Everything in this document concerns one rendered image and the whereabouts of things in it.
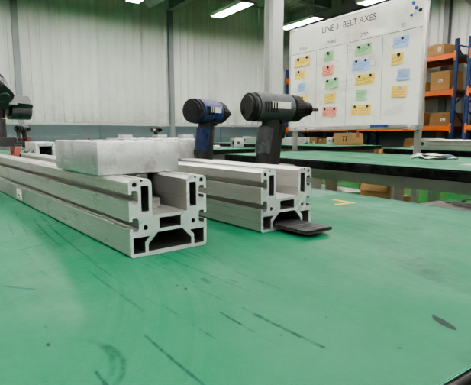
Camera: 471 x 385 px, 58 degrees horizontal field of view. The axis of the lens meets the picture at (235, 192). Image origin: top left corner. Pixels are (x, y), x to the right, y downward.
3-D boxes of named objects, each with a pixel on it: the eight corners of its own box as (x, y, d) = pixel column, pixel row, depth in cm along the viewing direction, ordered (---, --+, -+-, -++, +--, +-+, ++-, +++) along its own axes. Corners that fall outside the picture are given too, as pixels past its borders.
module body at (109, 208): (-9, 187, 108) (-12, 153, 107) (33, 184, 114) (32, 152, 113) (130, 259, 46) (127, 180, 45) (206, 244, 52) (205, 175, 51)
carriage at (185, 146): (112, 169, 94) (111, 137, 93) (156, 166, 101) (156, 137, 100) (146, 174, 82) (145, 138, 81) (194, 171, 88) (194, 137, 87)
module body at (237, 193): (68, 182, 120) (66, 151, 118) (103, 179, 126) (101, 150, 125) (260, 233, 58) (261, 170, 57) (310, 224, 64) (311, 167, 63)
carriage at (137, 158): (57, 186, 63) (54, 139, 62) (127, 181, 70) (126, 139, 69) (98, 198, 50) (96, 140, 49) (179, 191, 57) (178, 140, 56)
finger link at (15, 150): (24, 171, 126) (21, 139, 125) (-3, 173, 122) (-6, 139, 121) (18, 169, 132) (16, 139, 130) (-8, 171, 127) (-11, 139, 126)
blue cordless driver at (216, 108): (179, 188, 106) (177, 98, 103) (219, 180, 123) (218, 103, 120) (205, 190, 102) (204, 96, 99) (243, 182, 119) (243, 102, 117)
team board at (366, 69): (272, 222, 446) (274, 27, 420) (307, 217, 474) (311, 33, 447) (397, 256, 323) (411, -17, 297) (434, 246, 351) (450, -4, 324)
